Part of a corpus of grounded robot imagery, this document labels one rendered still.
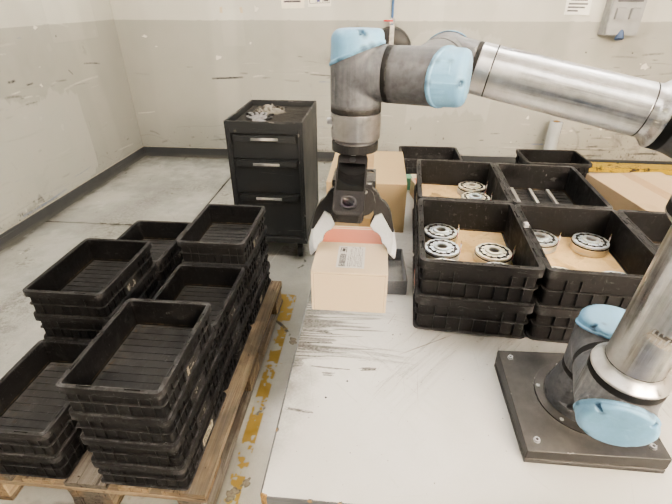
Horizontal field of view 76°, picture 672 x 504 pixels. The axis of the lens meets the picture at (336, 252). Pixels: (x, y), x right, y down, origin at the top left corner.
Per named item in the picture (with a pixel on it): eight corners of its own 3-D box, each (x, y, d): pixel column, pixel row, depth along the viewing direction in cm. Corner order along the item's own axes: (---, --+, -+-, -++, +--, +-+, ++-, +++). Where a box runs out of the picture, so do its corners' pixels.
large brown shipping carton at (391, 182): (336, 191, 205) (336, 149, 195) (399, 193, 203) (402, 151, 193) (326, 229, 171) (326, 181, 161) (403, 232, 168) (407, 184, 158)
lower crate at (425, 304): (526, 343, 114) (536, 307, 108) (411, 332, 118) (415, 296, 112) (499, 264, 148) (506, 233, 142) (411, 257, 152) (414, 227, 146)
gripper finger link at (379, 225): (407, 237, 78) (380, 197, 74) (408, 254, 73) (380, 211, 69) (392, 245, 79) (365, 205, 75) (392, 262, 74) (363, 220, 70)
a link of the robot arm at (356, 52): (381, 30, 54) (319, 29, 57) (377, 119, 60) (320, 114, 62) (397, 27, 60) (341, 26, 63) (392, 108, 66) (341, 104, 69)
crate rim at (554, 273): (681, 289, 100) (685, 281, 99) (545, 279, 104) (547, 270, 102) (612, 216, 134) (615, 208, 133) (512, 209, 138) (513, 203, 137)
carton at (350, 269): (385, 313, 70) (388, 274, 66) (312, 309, 71) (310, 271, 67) (384, 261, 84) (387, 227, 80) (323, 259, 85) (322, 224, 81)
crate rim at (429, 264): (545, 279, 104) (547, 270, 103) (419, 268, 108) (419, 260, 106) (512, 209, 138) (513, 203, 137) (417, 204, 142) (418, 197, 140)
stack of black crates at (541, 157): (558, 210, 318) (575, 150, 296) (574, 228, 292) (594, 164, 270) (502, 208, 321) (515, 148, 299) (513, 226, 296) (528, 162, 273)
